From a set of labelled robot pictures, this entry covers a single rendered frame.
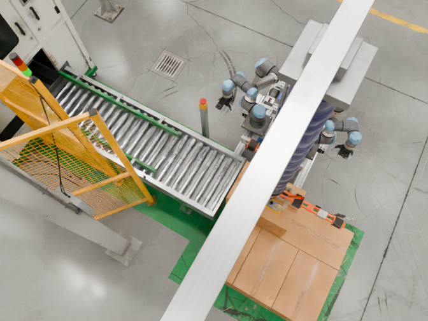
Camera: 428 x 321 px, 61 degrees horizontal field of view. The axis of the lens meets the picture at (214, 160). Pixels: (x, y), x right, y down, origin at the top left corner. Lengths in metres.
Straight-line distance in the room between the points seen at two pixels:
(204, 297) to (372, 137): 4.07
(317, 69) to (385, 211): 3.43
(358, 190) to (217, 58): 2.47
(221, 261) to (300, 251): 2.65
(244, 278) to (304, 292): 0.56
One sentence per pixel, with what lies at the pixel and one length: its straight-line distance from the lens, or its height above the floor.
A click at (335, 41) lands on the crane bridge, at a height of 3.05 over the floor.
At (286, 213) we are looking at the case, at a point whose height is 0.94.
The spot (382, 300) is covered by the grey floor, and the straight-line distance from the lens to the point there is 4.41.
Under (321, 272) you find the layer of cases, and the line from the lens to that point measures 3.65.
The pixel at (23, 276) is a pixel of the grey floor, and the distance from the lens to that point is 4.58.
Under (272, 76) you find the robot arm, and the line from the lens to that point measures 2.92.
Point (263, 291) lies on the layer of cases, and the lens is 3.54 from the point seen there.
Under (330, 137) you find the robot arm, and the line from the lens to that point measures 3.21.
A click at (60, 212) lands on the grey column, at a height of 1.82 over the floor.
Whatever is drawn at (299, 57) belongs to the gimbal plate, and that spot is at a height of 2.88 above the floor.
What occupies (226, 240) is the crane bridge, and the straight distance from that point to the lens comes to 1.03.
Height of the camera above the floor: 4.06
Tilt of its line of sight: 69 degrees down
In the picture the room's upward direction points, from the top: 2 degrees counter-clockwise
